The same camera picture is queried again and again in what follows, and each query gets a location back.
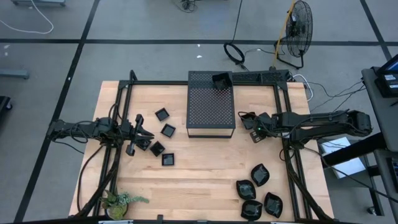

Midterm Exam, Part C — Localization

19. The yellow hanging cable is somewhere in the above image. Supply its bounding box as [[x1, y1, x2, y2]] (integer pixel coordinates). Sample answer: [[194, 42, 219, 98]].
[[271, 0, 297, 68]]

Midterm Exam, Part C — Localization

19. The black laptop computer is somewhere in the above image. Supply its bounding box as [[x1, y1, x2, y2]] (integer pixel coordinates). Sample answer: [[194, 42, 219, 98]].
[[374, 54, 398, 98]]

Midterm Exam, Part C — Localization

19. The black perforated metal shelf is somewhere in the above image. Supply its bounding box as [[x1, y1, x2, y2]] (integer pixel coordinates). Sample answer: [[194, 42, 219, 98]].
[[185, 70, 236, 139]]

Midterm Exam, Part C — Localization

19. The grey side table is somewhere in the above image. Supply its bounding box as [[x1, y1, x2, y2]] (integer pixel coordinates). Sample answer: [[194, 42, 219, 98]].
[[361, 66, 398, 153]]

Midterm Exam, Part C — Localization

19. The black flared square bowl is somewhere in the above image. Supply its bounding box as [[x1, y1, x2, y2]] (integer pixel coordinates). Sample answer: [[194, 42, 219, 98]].
[[211, 72, 233, 91], [238, 111, 257, 131]]

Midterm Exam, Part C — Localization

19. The grey floor bar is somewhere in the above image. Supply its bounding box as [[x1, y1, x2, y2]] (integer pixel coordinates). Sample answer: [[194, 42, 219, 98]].
[[0, 70, 30, 80]]

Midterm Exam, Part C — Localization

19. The black wire tangle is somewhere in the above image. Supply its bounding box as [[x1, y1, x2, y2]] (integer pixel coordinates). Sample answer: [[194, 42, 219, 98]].
[[173, 0, 200, 13]]

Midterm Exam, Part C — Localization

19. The small black square plate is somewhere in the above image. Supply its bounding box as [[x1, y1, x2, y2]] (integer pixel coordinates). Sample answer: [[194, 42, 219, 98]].
[[149, 141, 166, 157], [161, 152, 175, 167], [154, 107, 170, 123], [160, 123, 177, 138], [136, 139, 152, 152]]

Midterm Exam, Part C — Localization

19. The black coiled floor cable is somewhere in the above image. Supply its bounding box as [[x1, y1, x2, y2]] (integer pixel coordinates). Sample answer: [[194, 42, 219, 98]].
[[223, 0, 250, 72]]

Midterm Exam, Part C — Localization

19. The white floor cable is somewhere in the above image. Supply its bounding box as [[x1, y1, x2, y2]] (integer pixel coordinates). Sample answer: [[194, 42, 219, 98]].
[[0, 0, 55, 35]]

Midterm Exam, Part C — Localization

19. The black aluminium table frame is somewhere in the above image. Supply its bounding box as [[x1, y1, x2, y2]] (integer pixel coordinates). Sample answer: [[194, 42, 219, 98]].
[[74, 69, 335, 223]]

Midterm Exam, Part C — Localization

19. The black keyboard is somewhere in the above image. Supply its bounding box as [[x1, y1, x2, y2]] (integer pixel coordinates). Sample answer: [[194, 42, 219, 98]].
[[386, 157, 398, 194]]

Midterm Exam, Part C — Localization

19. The white paper sheet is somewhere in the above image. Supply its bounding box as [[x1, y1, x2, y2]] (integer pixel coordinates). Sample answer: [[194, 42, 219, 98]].
[[320, 138, 367, 179]]

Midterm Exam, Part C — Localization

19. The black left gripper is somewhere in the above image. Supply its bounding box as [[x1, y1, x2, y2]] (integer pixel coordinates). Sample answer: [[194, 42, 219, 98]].
[[121, 114, 155, 156]]

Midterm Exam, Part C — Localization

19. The black floor fan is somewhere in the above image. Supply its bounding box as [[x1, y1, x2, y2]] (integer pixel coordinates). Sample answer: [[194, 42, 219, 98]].
[[274, 0, 314, 70]]

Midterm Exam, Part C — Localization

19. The small potted succulent plant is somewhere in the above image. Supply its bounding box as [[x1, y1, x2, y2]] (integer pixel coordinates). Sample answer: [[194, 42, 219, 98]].
[[99, 189, 150, 221]]

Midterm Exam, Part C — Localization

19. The white looped cable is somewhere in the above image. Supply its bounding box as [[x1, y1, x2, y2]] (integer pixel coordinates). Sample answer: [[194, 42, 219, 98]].
[[292, 73, 313, 102]]

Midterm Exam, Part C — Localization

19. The grey cart base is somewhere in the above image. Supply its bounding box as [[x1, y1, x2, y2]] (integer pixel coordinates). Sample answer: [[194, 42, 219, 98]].
[[11, 0, 67, 7]]

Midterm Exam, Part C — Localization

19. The black leaf-shaped plate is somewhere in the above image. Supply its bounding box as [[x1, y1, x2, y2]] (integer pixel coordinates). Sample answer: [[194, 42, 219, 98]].
[[240, 199, 264, 222], [250, 163, 271, 187], [235, 179, 257, 200], [264, 192, 284, 219]]

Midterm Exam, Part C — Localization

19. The black perforated control box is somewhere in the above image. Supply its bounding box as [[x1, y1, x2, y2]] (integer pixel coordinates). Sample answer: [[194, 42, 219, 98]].
[[232, 70, 290, 85]]

